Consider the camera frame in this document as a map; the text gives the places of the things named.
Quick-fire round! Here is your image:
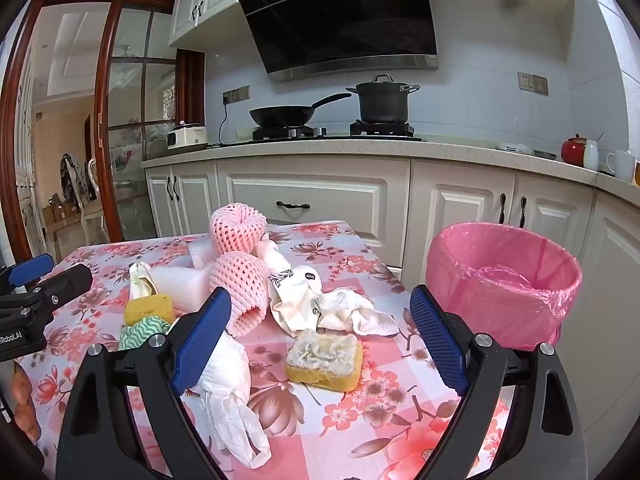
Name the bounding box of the black power cord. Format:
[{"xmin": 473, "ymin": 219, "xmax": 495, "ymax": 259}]
[{"xmin": 210, "ymin": 100, "xmax": 232, "ymax": 149}]

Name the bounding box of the black stock pot with lid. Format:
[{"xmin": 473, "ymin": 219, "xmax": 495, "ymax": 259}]
[{"xmin": 346, "ymin": 74, "xmax": 420, "ymax": 125}]

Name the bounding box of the brown wooden door frame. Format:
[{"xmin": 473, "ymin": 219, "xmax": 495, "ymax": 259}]
[{"xmin": 0, "ymin": 0, "xmax": 182, "ymax": 264}]

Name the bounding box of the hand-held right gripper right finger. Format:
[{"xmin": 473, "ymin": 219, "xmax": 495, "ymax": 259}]
[{"xmin": 409, "ymin": 284, "xmax": 588, "ymax": 480}]

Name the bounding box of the black gas stove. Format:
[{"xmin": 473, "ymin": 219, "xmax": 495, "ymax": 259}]
[{"xmin": 219, "ymin": 119, "xmax": 424, "ymax": 147}]

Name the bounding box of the white drawer front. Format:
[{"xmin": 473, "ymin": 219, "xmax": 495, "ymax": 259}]
[{"xmin": 216, "ymin": 157, "xmax": 412, "ymax": 242}]

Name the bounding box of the orange peel piece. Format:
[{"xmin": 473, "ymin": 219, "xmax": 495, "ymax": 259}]
[{"xmin": 285, "ymin": 330, "xmax": 365, "ymax": 392}]

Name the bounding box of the cream plastic wrapper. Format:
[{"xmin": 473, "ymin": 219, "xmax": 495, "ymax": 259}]
[{"xmin": 128, "ymin": 261, "xmax": 162, "ymax": 302}]

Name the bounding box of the white dining chair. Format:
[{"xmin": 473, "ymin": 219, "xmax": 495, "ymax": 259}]
[{"xmin": 75, "ymin": 157, "xmax": 109, "ymax": 242}]

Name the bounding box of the speckled stone countertop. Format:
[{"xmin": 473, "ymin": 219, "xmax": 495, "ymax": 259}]
[{"xmin": 140, "ymin": 136, "xmax": 640, "ymax": 211}]

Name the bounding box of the white paper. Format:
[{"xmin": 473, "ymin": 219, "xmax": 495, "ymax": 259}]
[{"xmin": 316, "ymin": 286, "xmax": 400, "ymax": 337}]

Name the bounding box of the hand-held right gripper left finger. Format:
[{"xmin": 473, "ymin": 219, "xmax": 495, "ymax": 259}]
[{"xmin": 56, "ymin": 286, "xmax": 233, "ymax": 480}]

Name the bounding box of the pink foam fruit net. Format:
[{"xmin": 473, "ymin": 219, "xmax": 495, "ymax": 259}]
[
  {"xmin": 209, "ymin": 251, "xmax": 273, "ymax": 337},
  {"xmin": 209, "ymin": 203, "xmax": 268, "ymax": 254}
]

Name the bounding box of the white rice cooker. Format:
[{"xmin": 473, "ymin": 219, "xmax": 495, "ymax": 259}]
[{"xmin": 166, "ymin": 120, "xmax": 210, "ymax": 152}]

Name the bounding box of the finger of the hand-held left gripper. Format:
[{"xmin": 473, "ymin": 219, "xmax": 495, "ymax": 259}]
[
  {"xmin": 0, "ymin": 263, "xmax": 94, "ymax": 323},
  {"xmin": 0, "ymin": 253, "xmax": 56, "ymax": 306}
]

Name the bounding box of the green wavy striped cloth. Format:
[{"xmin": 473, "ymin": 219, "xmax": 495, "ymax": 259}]
[{"xmin": 118, "ymin": 316, "xmax": 174, "ymax": 352}]

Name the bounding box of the plain yellow sponge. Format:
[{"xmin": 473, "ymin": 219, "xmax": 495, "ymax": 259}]
[{"xmin": 124, "ymin": 294, "xmax": 176, "ymax": 327}]

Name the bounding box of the white printed plastic bag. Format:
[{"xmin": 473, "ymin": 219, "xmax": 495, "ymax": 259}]
[{"xmin": 256, "ymin": 239, "xmax": 327, "ymax": 339}]

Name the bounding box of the red round pot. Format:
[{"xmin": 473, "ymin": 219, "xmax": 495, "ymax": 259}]
[{"xmin": 560, "ymin": 134, "xmax": 587, "ymax": 167}]

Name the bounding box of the pink floral tablecloth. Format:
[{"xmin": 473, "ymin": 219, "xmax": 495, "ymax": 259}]
[{"xmin": 15, "ymin": 220, "xmax": 516, "ymax": 480}]

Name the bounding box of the black frying pan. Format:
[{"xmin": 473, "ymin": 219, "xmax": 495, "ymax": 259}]
[{"xmin": 248, "ymin": 92, "xmax": 353, "ymax": 129}]

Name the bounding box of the pink lined waste bin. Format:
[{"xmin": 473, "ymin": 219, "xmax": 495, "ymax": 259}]
[{"xmin": 425, "ymin": 221, "xmax": 584, "ymax": 352}]

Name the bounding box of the white mug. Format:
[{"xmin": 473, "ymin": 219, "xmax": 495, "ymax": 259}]
[{"xmin": 605, "ymin": 149, "xmax": 637, "ymax": 182}]

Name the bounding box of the black range hood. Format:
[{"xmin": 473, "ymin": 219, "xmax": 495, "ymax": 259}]
[{"xmin": 235, "ymin": 0, "xmax": 440, "ymax": 83}]

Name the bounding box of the white jar with spoon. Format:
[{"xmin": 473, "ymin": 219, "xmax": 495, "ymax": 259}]
[{"xmin": 583, "ymin": 132, "xmax": 606, "ymax": 172}]

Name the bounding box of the white corner cabinet door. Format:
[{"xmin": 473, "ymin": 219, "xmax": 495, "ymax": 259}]
[{"xmin": 557, "ymin": 192, "xmax": 640, "ymax": 461}]

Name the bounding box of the dark clothing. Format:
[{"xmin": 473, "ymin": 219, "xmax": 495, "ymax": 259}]
[{"xmin": 60, "ymin": 152, "xmax": 89, "ymax": 202}]

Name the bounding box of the wooden glass sliding door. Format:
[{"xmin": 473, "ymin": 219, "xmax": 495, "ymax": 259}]
[{"xmin": 94, "ymin": 0, "xmax": 207, "ymax": 245}]

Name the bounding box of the person's left hand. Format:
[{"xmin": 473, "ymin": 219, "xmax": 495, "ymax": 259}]
[{"xmin": 11, "ymin": 362, "xmax": 42, "ymax": 443}]

